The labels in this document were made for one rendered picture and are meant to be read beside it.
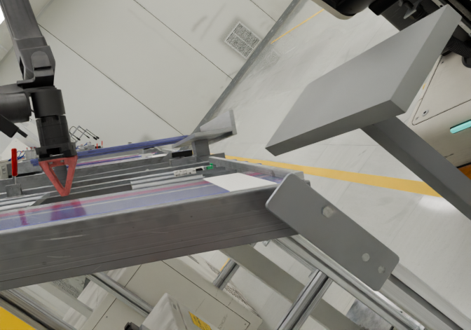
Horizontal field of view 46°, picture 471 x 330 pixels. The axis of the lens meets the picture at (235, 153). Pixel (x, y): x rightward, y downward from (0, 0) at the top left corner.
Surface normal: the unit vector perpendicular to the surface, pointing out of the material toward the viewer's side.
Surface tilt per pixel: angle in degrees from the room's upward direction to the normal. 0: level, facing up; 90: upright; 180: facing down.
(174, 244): 90
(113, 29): 90
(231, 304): 90
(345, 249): 90
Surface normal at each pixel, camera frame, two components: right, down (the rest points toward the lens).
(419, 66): 0.32, -0.14
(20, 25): 0.25, -0.52
